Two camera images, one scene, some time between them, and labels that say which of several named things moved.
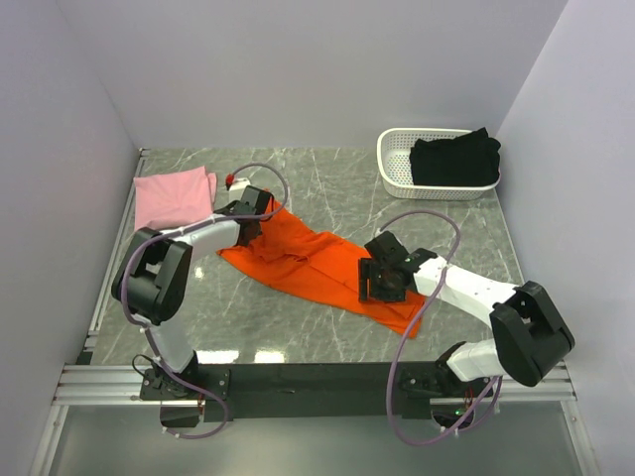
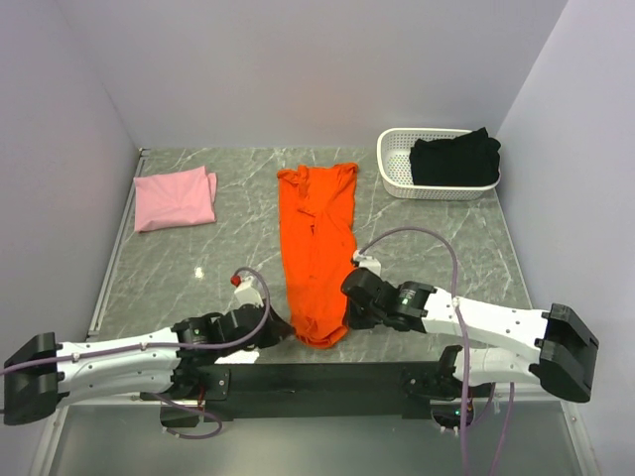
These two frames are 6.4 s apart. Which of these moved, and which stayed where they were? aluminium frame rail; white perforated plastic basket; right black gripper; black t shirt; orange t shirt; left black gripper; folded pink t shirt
Moved: left black gripper; right black gripper; orange t shirt
Stayed: black t shirt; white perforated plastic basket; folded pink t shirt; aluminium frame rail
